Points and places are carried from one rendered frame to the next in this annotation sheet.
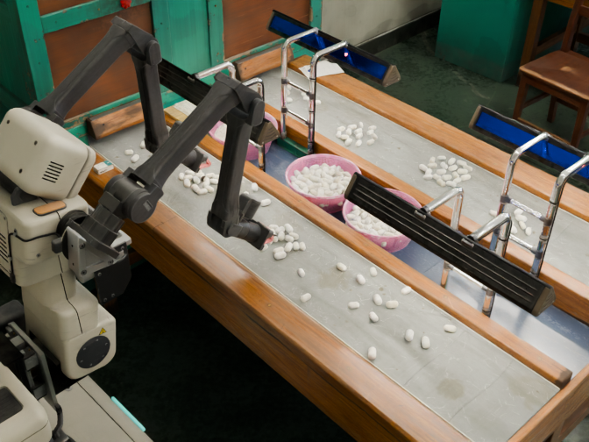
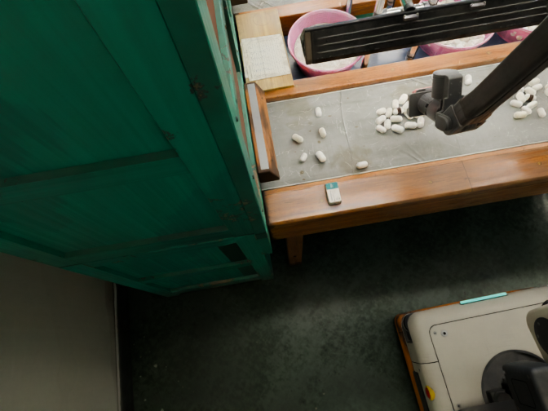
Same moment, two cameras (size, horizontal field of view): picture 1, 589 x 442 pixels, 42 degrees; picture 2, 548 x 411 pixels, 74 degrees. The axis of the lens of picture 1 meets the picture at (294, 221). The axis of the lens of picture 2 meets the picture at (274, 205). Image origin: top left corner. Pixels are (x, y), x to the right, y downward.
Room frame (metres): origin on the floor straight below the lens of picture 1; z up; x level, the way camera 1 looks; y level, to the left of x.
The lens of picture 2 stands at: (2.11, 1.04, 1.74)
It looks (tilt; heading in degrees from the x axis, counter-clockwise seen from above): 70 degrees down; 314
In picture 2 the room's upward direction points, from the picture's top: 10 degrees counter-clockwise
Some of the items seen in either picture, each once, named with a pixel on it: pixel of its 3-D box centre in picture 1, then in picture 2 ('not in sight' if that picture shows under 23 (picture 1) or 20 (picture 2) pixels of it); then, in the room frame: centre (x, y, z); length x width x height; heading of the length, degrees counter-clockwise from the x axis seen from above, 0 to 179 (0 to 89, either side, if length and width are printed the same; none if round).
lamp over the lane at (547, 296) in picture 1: (443, 235); not in sight; (1.51, -0.37, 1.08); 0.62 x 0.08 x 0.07; 43
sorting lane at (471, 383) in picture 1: (282, 248); (538, 99); (1.86, 0.04, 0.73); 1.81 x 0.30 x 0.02; 43
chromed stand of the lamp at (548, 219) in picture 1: (536, 214); not in sight; (1.84, -0.73, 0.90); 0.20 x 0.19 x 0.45; 43
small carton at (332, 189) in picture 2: (102, 167); (333, 193); (2.23, 0.67, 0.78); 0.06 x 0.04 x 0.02; 133
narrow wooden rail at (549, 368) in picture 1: (322, 230); (513, 59); (1.98, -0.09, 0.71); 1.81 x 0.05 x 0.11; 43
